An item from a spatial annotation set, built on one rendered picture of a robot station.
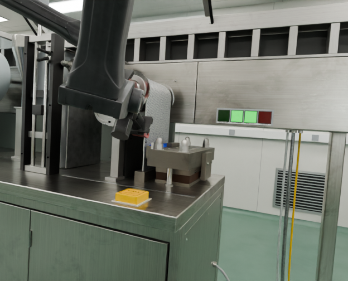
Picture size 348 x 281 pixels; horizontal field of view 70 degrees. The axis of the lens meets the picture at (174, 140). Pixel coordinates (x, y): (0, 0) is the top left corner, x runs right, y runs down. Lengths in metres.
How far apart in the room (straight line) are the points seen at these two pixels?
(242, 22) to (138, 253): 1.04
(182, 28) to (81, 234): 1.02
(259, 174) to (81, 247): 2.95
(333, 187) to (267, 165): 2.20
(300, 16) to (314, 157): 2.48
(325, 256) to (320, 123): 0.64
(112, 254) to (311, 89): 0.97
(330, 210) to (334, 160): 0.23
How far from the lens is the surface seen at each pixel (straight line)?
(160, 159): 0.90
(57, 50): 1.11
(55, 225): 0.91
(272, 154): 3.52
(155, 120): 1.05
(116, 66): 0.31
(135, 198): 0.70
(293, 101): 1.19
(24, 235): 1.03
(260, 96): 1.19
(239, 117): 1.18
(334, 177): 1.38
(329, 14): 1.29
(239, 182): 3.59
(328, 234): 1.44
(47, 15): 0.77
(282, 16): 1.29
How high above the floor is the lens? 1.12
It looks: 3 degrees down
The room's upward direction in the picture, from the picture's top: 4 degrees clockwise
